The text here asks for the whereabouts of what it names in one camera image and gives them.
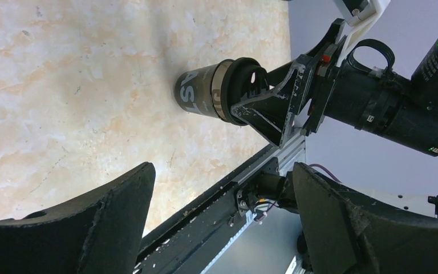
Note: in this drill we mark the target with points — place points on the black printed coffee cup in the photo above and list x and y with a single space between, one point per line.
193 91

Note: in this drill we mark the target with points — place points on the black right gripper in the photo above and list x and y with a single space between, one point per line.
378 101

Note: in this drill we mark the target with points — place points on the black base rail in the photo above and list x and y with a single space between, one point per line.
192 239

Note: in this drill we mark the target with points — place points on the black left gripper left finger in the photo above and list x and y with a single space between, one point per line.
96 232

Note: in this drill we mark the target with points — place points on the black cup lid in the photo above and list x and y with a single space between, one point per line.
244 79

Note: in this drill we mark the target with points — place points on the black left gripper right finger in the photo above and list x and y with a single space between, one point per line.
347 231

